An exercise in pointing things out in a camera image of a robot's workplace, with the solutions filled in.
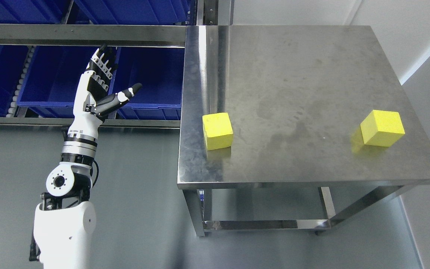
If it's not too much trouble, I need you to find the blue bin upper middle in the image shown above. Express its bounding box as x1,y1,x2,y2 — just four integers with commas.
75,0,194,25

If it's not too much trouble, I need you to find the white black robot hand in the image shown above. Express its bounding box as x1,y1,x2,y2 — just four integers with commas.
68,45,142,137

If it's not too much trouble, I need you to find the blue bin lower middle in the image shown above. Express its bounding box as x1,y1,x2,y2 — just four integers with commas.
16,46,118,118

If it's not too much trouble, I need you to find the stainless steel table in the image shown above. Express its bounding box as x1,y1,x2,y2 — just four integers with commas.
177,25,430,237

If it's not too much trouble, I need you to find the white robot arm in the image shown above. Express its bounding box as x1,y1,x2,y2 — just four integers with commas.
29,126,98,269

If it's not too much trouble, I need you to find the blue bin lower right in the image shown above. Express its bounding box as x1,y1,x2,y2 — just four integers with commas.
111,47,185,120

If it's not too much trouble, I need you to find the yellow foam block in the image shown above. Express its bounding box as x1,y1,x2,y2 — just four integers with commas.
202,112,234,151
360,109,405,148

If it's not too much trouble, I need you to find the steel shelf rack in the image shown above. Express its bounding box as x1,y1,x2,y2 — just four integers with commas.
0,0,234,129

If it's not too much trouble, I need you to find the blue bin upper left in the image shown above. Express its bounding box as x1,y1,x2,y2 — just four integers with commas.
0,0,70,24

